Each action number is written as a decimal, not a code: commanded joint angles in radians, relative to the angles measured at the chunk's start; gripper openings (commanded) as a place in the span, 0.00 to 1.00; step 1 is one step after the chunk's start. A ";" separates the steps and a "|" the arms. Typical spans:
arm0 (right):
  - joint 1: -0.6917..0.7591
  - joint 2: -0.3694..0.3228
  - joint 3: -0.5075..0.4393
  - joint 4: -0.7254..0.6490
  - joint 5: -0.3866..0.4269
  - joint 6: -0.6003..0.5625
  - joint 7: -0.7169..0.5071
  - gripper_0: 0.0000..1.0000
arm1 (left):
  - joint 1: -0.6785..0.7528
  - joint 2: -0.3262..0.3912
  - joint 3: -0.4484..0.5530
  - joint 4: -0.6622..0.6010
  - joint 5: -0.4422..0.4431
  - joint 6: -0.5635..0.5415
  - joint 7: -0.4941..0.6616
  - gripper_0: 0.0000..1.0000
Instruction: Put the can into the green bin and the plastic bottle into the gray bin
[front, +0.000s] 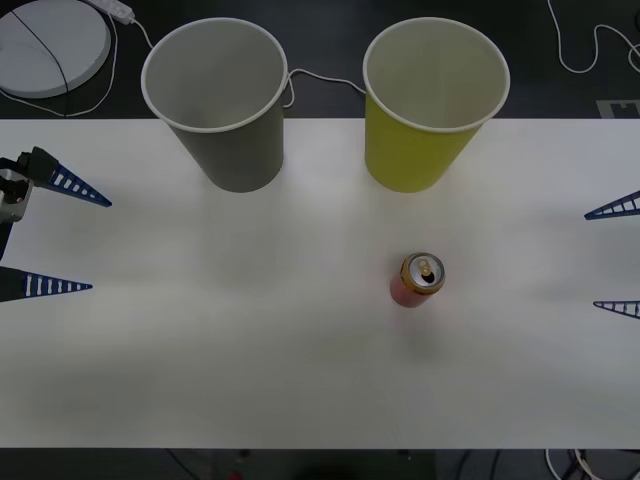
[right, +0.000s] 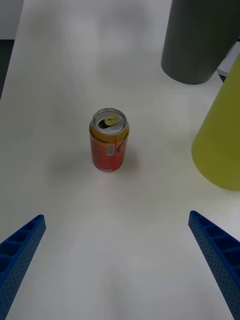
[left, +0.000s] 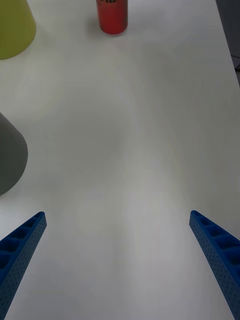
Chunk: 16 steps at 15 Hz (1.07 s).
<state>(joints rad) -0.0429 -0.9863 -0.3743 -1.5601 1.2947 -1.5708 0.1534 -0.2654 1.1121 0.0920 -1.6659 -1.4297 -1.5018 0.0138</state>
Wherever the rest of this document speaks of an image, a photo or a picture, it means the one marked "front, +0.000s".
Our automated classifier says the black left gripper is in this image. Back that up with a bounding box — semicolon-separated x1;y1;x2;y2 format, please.
0;146;112;304

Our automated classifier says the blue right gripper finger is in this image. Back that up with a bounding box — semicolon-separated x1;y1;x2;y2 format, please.
593;300;640;320
584;190;640;221

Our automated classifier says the red and gold drink can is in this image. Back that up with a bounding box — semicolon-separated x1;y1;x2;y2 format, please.
390;252;446;309

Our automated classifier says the grey marker board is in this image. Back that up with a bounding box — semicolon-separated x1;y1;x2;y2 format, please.
596;99;640;119

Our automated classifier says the white round disc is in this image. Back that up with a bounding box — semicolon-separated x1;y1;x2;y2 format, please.
0;0;112;99

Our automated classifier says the grey plastic waste bin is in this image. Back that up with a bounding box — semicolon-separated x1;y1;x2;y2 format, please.
140;18;290;194

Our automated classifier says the yellow-green plastic waste bin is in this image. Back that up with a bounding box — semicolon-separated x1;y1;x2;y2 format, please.
362;17;512;194

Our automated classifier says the white power strip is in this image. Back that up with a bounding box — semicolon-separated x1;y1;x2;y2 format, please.
84;0;136;24

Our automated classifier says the thin black cable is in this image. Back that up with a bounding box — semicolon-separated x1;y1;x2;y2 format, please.
9;7;70;117

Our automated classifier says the long white looped cable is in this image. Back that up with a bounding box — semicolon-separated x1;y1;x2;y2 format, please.
546;0;640;75

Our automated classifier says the white cable under table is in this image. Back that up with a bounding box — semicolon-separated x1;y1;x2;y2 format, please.
544;448;601;480

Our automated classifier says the thin white cable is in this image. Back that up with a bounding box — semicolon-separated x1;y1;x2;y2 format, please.
0;12;120;119

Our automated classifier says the white power strip cable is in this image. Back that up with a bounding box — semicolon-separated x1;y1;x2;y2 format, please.
130;17;367;109

